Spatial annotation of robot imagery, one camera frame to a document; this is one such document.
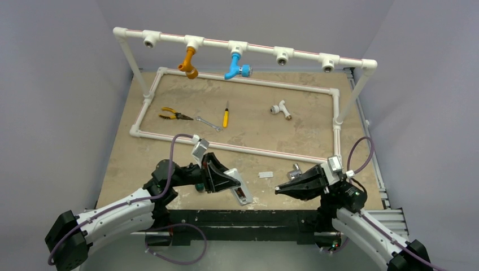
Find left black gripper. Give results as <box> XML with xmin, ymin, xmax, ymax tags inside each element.
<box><xmin>169</xmin><ymin>152</ymin><xmax>240</xmax><ymax>194</ymax></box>

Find white AC remote control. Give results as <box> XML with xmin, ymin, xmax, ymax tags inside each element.
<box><xmin>224</xmin><ymin>168</ymin><xmax>253</xmax><ymax>206</ymax></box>

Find white battery cover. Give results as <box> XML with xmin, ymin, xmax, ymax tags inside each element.
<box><xmin>258</xmin><ymin>172</ymin><xmax>273</xmax><ymax>178</ymax></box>

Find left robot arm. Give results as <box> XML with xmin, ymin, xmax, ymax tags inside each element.
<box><xmin>45</xmin><ymin>152</ymin><xmax>243</xmax><ymax>270</ymax></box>

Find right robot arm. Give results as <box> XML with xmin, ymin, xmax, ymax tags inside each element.
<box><xmin>275</xmin><ymin>163</ymin><xmax>436</xmax><ymax>270</ymax></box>

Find small silver wrench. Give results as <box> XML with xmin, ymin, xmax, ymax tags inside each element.
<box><xmin>195</xmin><ymin>116</ymin><xmax>223</xmax><ymax>132</ymax></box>

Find white plastic faucet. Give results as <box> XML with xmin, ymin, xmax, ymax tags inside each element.
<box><xmin>270</xmin><ymin>100</ymin><xmax>292</xmax><ymax>121</ymax></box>

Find orange plastic faucet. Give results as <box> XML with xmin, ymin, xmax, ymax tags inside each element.
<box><xmin>178</xmin><ymin>47</ymin><xmax>198</xmax><ymax>79</ymax></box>

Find blue plastic faucet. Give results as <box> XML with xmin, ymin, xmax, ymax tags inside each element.
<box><xmin>224</xmin><ymin>53</ymin><xmax>252</xmax><ymax>80</ymax></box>

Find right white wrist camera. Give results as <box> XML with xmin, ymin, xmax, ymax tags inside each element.
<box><xmin>326</xmin><ymin>155</ymin><xmax>343</xmax><ymax>174</ymax></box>

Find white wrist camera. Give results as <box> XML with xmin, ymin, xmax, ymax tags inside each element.
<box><xmin>326</xmin><ymin>155</ymin><xmax>343</xmax><ymax>174</ymax></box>
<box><xmin>191</xmin><ymin>139</ymin><xmax>210</xmax><ymax>161</ymax></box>

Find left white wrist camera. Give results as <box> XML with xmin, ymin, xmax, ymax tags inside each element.
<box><xmin>191</xmin><ymin>139</ymin><xmax>210</xmax><ymax>161</ymax></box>

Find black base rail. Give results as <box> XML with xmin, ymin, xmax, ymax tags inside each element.
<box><xmin>141</xmin><ymin>209</ymin><xmax>342</xmax><ymax>251</ymax></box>

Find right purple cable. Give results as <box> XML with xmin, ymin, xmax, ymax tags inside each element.
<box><xmin>320</xmin><ymin>136</ymin><xmax>446</xmax><ymax>271</ymax></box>

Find purple cable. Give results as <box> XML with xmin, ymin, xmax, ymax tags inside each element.
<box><xmin>47</xmin><ymin>134</ymin><xmax>209</xmax><ymax>267</ymax></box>
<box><xmin>320</xmin><ymin>136</ymin><xmax>446</xmax><ymax>271</ymax></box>

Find yellow handled screwdriver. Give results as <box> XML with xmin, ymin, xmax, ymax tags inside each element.
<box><xmin>223</xmin><ymin>101</ymin><xmax>229</xmax><ymax>128</ymax></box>

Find yellow handled pliers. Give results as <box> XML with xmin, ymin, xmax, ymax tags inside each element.
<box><xmin>158</xmin><ymin>107</ymin><xmax>193</xmax><ymax>120</ymax></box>

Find aluminium table frame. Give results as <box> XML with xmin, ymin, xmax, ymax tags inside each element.
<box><xmin>76</xmin><ymin>67</ymin><xmax>418</xmax><ymax>271</ymax></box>

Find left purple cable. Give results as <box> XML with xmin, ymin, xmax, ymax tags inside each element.
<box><xmin>47</xmin><ymin>134</ymin><xmax>209</xmax><ymax>267</ymax></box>

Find white PVC pipe frame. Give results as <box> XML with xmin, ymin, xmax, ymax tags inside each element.
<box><xmin>112</xmin><ymin>27</ymin><xmax>378</xmax><ymax>156</ymax></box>

